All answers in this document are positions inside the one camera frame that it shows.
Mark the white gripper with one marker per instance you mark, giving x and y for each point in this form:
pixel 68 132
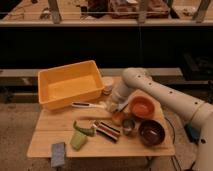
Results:
pixel 111 106

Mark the white handled brush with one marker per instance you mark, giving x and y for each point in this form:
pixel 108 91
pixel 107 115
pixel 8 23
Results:
pixel 87 105

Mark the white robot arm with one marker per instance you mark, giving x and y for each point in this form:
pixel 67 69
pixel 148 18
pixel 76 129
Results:
pixel 197 112

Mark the small metal cup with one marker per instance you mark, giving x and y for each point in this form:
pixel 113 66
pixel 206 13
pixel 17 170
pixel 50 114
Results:
pixel 128 127

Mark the light green cup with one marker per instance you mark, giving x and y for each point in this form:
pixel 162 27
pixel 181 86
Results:
pixel 78 140

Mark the grey cloth napkin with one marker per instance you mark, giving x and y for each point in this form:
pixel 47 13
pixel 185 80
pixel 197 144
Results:
pixel 122 106

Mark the orange peach fruit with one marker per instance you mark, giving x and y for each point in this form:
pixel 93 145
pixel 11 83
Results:
pixel 117 118

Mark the white jar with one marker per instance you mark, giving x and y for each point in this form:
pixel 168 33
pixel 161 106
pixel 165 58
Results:
pixel 108 85

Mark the orange bowl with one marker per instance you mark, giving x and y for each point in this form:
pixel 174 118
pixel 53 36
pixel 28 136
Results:
pixel 141 107

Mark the striped brown block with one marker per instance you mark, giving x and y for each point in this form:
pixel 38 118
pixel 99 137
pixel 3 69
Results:
pixel 107 131

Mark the dark red bowl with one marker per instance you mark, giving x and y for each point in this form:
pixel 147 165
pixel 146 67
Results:
pixel 151 133

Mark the yellow plastic bin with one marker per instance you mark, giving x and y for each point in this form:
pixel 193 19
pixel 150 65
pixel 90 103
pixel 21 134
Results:
pixel 58 87

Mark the blue sponge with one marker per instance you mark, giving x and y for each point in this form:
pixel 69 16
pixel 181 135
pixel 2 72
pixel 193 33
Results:
pixel 58 154

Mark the blue box on floor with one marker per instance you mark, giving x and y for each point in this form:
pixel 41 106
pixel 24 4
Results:
pixel 192 134

